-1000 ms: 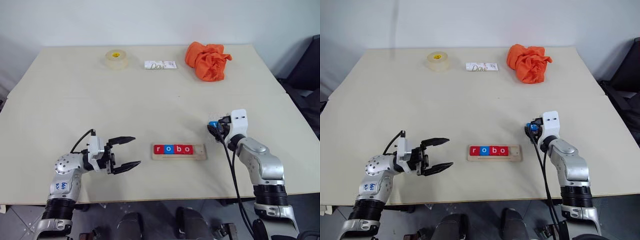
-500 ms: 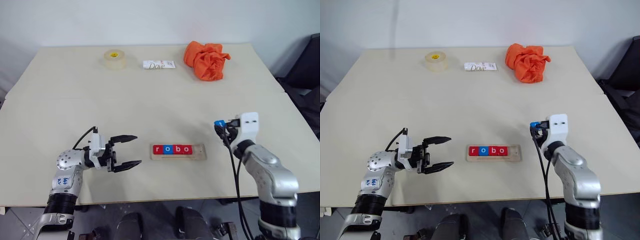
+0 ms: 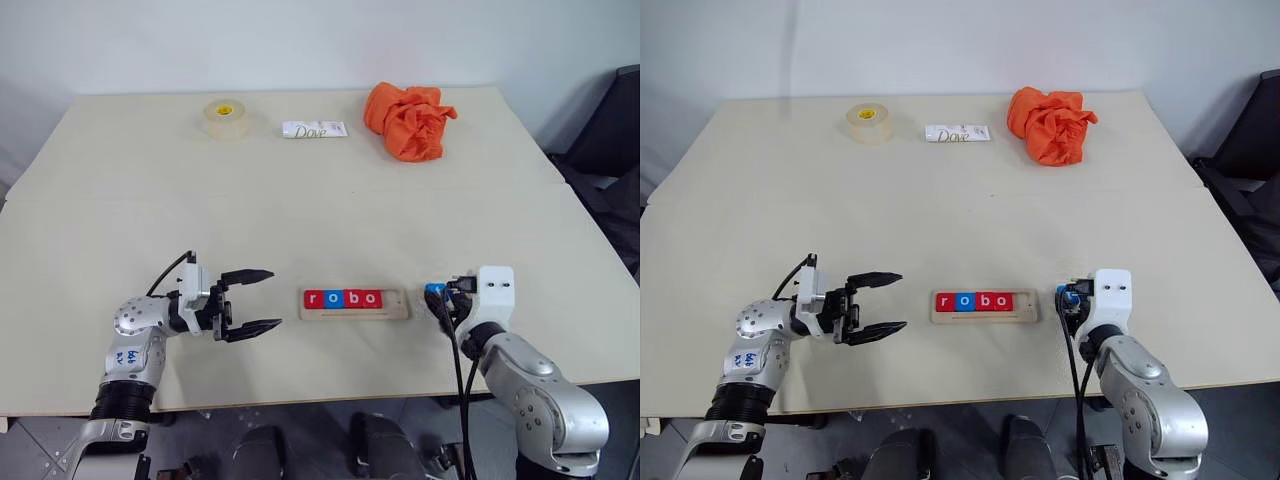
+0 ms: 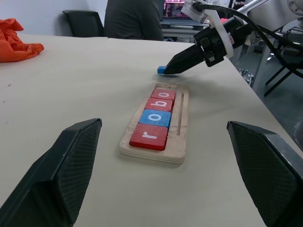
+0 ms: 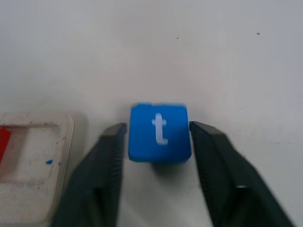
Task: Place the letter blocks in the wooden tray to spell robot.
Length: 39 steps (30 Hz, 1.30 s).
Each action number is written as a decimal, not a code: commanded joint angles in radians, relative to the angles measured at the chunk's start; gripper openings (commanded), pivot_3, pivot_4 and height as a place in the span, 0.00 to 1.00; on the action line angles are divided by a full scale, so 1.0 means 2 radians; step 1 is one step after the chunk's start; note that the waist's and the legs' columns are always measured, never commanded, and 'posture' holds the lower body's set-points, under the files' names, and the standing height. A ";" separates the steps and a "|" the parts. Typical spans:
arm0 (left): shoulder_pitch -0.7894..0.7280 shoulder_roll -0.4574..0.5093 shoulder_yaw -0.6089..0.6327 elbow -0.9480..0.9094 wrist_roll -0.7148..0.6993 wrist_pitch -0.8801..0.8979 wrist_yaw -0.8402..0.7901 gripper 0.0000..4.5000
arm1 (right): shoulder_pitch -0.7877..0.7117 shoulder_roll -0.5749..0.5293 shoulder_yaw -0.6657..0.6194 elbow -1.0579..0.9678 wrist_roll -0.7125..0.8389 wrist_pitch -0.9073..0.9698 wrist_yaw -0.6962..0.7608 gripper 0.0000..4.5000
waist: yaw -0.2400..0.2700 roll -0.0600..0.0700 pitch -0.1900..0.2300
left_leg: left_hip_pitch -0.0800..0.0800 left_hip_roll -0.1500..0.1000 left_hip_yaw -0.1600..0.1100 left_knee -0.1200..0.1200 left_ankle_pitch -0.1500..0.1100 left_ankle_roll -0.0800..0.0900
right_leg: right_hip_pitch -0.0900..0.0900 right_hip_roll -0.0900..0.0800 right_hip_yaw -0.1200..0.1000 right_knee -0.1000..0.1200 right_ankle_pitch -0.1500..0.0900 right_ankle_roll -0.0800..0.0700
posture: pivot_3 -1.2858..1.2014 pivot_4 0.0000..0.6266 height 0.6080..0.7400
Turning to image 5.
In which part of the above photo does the red o letter block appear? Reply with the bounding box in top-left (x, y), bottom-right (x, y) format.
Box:
top-left (0, 126), bottom-right (12, 166)

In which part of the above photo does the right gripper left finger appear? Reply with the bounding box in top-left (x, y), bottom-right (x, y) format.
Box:
top-left (50, 122), bottom-right (129, 227)

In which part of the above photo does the blue t letter block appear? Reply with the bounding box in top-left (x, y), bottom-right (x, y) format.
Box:
top-left (127, 102), bottom-right (192, 165)

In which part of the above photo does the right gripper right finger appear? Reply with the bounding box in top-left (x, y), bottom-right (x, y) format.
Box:
top-left (189, 120), bottom-right (297, 227)

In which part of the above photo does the wooden letter tray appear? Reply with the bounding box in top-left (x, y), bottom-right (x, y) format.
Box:
top-left (0, 113), bottom-right (75, 225)

